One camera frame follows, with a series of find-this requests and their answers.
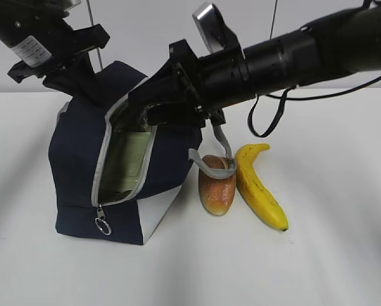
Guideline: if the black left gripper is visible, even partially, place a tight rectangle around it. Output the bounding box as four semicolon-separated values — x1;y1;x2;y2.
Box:
8;24;110;108

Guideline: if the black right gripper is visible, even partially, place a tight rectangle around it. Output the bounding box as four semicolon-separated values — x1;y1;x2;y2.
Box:
128;40;225;127

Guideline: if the green lidded food container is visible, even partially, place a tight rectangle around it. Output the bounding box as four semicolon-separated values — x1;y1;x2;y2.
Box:
100;131;151;195

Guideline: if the navy blue lunch bag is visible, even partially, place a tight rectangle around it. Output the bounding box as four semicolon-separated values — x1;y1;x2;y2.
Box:
48;60;237;246

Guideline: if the brown bread roll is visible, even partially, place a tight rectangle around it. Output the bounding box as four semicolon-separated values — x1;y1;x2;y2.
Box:
198;170;236;216

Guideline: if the yellow banana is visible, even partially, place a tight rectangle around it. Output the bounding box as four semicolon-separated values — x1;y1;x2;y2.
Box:
235;143;289;232

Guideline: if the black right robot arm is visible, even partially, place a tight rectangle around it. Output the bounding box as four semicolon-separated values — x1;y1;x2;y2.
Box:
128;1;381;126

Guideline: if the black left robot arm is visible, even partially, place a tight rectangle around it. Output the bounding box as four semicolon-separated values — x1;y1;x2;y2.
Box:
0;1;110;107

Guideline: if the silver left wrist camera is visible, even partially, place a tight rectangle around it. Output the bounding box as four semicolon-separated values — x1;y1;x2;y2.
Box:
62;0;82;11

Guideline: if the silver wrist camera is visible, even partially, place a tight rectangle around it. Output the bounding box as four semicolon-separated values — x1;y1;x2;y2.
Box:
62;0;82;11
192;2;240;54

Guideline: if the left hanging wire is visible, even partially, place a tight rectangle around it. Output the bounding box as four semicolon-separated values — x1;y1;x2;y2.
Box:
86;0;104;73

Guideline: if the hanging wire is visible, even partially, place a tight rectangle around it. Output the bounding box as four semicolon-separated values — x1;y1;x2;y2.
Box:
86;0;104;73
267;0;279;41

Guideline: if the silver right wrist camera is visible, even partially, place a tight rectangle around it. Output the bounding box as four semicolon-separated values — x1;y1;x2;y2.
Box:
192;2;240;54

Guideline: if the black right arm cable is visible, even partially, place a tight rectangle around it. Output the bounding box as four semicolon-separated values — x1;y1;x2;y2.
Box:
247;68;381;138

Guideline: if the right hanging wire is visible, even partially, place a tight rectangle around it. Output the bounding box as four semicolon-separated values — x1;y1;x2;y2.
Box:
267;0;279;41

